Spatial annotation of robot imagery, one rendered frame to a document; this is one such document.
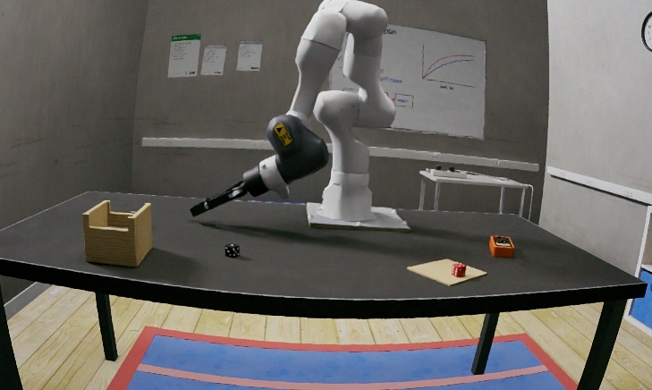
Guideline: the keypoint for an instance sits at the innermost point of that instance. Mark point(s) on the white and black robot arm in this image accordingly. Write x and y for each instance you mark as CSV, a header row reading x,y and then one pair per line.
x,y
300,152

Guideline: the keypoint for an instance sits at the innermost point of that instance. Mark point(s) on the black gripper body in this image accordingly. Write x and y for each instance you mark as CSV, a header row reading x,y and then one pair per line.
x,y
252,183

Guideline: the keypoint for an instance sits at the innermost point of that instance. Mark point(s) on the red die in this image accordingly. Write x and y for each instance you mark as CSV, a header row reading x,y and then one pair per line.
x,y
459,270

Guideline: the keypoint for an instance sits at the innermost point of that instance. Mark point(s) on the beige flat mat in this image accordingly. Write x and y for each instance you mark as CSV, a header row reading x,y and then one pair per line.
x,y
441,271

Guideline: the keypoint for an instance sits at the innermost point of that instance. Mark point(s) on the black die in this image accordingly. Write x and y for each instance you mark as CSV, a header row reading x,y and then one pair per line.
x,y
232,250

